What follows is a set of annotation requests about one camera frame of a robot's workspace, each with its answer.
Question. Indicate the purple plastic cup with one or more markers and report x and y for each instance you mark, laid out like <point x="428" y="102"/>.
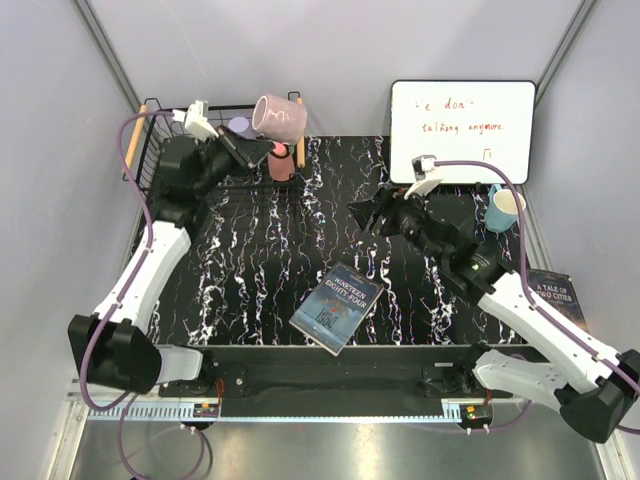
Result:
<point x="242" y="127"/>

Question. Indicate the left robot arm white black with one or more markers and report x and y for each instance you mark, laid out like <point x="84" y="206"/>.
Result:
<point x="110" y="346"/>

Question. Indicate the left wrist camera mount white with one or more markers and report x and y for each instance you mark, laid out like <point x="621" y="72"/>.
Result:
<point x="197" y="123"/>

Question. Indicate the white whiteboard black frame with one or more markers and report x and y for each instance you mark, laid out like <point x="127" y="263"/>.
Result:
<point x="486" y="121"/>

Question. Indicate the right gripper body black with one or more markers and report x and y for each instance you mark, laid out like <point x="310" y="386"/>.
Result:
<point x="407" y="218"/>

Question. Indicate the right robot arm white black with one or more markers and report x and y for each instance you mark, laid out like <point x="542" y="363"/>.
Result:
<point x="591" y="385"/>

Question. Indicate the Nineteen Eighty-Four book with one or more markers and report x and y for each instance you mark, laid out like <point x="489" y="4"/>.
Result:
<point x="332" y="312"/>

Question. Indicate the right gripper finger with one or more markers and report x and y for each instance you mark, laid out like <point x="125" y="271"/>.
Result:
<point x="373" y="223"/>
<point x="370" y="211"/>

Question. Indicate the black wire dish rack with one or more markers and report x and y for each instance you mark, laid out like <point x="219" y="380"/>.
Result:
<point x="163" y="134"/>

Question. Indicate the pink plastic cup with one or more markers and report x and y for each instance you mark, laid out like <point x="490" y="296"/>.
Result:
<point x="280" y="163"/>

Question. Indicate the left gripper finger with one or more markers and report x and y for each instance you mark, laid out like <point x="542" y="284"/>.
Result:
<point x="238" y="141"/>
<point x="253" y="153"/>

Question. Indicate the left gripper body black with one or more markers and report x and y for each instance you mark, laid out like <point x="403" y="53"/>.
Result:
<point x="221" y="159"/>

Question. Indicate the pink ceramic mug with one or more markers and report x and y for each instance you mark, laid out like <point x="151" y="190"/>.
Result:
<point x="279" y="119"/>

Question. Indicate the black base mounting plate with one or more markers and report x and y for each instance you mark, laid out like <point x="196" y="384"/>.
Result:
<point x="246" y="371"/>

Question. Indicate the light blue mug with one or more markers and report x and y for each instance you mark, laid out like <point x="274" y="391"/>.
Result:
<point x="502" y="212"/>

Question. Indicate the Tale of Two Cities book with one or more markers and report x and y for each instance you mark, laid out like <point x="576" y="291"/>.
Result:
<point x="557" y="289"/>

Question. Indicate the black marble pattern mat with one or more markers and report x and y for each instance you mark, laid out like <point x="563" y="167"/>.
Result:
<point x="263" y="250"/>

